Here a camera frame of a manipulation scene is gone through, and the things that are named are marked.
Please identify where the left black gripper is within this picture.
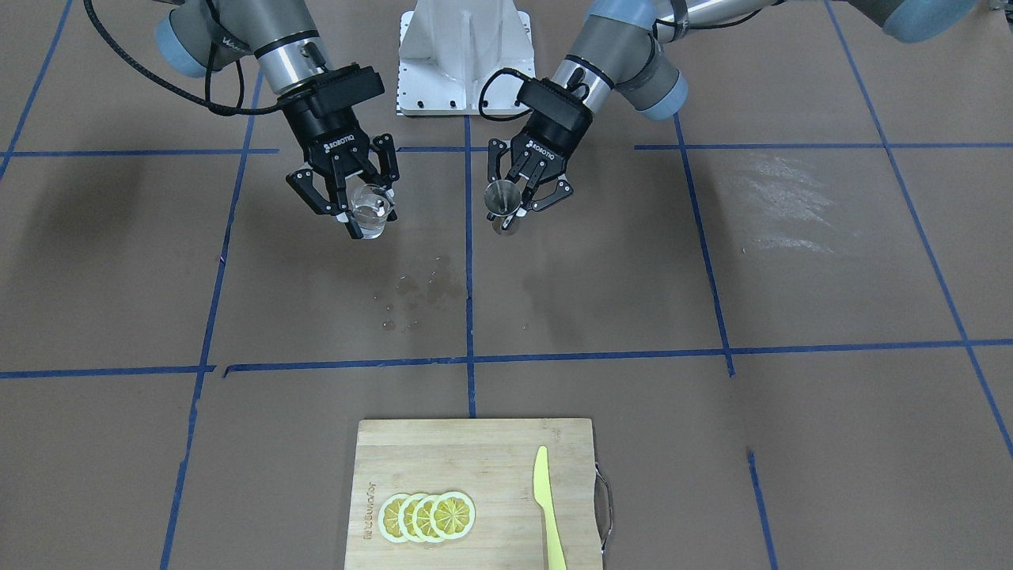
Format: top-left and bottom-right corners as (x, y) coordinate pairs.
(486, 105), (593, 216)

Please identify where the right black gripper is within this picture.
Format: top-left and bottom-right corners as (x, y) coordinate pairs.
(279, 88), (400, 238)

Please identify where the steel double jigger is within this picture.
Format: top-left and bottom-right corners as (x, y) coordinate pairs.
(484, 178), (522, 237)

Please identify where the clear glass cup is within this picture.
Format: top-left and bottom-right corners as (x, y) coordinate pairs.
(350, 184), (396, 241)

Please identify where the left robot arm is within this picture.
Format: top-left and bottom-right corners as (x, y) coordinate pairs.
(484, 1), (773, 230)

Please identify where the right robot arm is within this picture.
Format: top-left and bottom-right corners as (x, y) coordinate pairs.
(155, 1), (400, 239)

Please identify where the bamboo cutting board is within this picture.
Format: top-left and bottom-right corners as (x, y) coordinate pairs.
(344, 418), (604, 569)

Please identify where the yellow plastic knife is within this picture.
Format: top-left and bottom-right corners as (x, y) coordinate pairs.
(532, 445), (567, 569)

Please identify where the lemon slice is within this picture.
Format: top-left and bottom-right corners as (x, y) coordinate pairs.
(379, 493), (410, 544)
(409, 495), (444, 544)
(396, 493), (428, 542)
(430, 491), (476, 540)

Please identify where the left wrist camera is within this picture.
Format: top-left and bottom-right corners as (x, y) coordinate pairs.
(516, 78), (594, 130)

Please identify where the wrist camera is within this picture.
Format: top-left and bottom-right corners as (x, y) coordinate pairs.
(276, 63), (385, 112)
(516, 78), (594, 130)

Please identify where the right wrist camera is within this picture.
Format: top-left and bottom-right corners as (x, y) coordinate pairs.
(276, 63), (385, 112)

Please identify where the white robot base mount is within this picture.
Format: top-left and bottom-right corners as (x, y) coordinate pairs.
(396, 1), (535, 118)

